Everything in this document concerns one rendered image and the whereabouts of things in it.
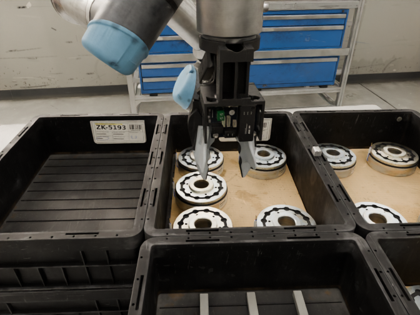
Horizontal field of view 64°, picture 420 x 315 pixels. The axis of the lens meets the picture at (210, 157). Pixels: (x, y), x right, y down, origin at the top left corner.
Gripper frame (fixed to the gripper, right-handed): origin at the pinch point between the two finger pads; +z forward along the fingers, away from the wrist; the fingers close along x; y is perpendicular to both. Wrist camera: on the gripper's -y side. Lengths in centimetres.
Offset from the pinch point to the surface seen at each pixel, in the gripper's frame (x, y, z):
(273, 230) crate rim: 5.7, 9.4, 4.6
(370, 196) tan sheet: 31.6, -7.6, 14.5
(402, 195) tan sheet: 38.4, -7.3, 14.6
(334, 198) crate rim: 17.0, 3.7, 4.5
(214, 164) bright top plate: 0.9, -18.0, 11.3
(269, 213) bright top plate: 8.8, -1.7, 11.5
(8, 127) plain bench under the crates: -68, -75, 27
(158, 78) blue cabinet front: -18, -200, 54
